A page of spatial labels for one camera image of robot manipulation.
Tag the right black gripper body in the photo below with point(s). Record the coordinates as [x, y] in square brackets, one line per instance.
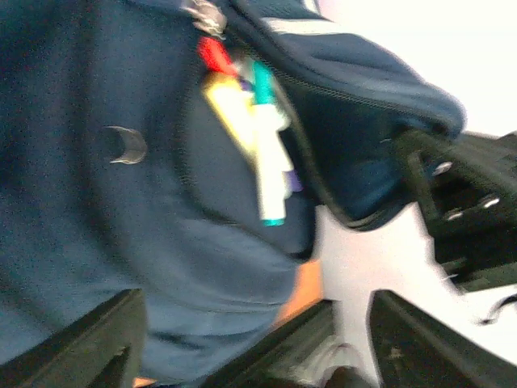
[466, 191]

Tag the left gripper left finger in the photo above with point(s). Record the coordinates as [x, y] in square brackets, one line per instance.
[101, 349]

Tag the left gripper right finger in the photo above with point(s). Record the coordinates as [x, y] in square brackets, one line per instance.
[413, 349]

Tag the navy blue student backpack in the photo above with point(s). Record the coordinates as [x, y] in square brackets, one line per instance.
[116, 174]

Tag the teal capped white marker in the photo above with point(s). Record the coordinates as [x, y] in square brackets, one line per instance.
[268, 158]

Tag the yellow highlighter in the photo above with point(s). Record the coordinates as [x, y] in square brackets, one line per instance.
[232, 106]

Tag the red marker pen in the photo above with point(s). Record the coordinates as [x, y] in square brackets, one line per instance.
[215, 56]

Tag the purple capped white marker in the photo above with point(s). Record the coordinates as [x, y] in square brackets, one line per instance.
[292, 178]

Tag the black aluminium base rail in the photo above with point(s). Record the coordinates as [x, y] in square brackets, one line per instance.
[281, 352]

